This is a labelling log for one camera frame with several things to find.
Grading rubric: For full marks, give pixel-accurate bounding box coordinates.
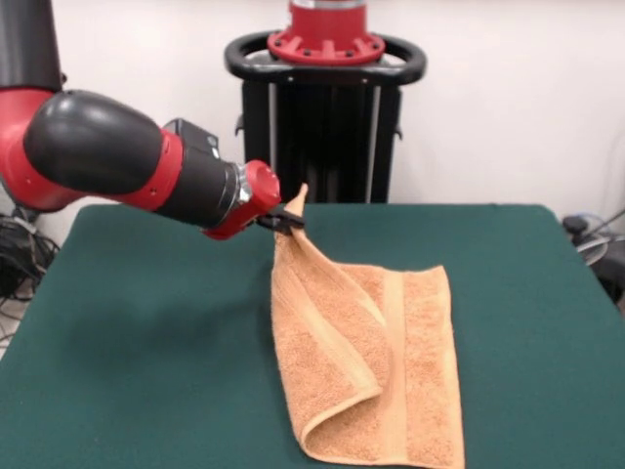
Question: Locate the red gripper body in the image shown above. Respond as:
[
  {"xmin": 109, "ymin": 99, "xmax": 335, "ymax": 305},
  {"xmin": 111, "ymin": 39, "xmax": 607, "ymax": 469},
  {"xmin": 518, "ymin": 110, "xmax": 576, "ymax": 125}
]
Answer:
[{"xmin": 203, "ymin": 159, "xmax": 283, "ymax": 241}]

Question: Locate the dark green table cloth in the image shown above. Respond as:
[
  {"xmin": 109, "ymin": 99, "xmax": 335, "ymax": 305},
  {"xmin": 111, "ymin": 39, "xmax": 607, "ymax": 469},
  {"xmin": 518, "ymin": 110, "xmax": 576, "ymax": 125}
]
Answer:
[{"xmin": 0, "ymin": 202, "xmax": 625, "ymax": 469}]

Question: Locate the black cable bundle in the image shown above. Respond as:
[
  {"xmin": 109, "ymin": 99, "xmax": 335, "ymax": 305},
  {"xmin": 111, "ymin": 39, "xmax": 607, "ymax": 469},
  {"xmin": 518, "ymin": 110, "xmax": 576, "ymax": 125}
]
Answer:
[{"xmin": 0, "ymin": 204, "xmax": 61, "ymax": 343}]

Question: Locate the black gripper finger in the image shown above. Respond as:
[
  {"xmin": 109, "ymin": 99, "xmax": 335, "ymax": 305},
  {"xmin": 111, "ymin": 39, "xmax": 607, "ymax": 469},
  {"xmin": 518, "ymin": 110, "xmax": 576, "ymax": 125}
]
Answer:
[
  {"xmin": 256, "ymin": 214, "xmax": 294, "ymax": 238},
  {"xmin": 266, "ymin": 204, "xmax": 307, "ymax": 230}
]

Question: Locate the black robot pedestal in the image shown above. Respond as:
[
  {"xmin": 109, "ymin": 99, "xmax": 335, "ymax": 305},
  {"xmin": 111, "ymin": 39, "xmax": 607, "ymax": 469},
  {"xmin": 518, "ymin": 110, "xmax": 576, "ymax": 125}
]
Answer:
[{"xmin": 224, "ymin": 31, "xmax": 429, "ymax": 204}]

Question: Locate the tan terry towel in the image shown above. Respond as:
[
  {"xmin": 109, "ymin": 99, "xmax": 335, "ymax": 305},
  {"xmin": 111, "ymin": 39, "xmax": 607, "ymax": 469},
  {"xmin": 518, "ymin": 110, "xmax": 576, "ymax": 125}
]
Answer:
[{"xmin": 270, "ymin": 183, "xmax": 466, "ymax": 469}]

